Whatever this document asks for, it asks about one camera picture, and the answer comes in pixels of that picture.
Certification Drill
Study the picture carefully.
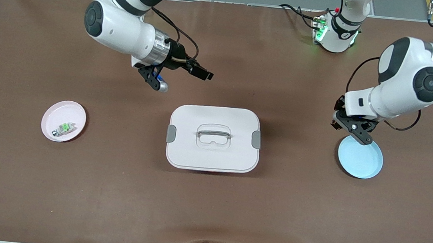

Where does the brown table mat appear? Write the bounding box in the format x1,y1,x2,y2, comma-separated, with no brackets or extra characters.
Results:
0,0,433,243

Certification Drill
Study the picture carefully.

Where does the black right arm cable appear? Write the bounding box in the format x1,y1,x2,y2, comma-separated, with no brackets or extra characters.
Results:
146,6,204,60

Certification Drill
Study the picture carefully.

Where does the white lidded storage box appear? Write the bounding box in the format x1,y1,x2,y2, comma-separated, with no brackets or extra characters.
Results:
163,101,265,177

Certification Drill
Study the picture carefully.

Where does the green clear switch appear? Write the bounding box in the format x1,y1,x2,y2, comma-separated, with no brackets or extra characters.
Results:
51,120,77,140

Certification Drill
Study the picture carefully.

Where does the pink round plate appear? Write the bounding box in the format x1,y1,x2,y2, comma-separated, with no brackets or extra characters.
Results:
40,98,88,145

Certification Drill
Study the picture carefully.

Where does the aluminium table edge rail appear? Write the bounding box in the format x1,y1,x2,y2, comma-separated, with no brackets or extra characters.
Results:
142,0,433,31

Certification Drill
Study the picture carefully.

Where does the black base power cable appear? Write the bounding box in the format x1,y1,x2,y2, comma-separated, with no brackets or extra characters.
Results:
278,4,321,30

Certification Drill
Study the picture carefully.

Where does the light blue round plate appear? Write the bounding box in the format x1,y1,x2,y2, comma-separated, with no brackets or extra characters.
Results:
335,133,386,181

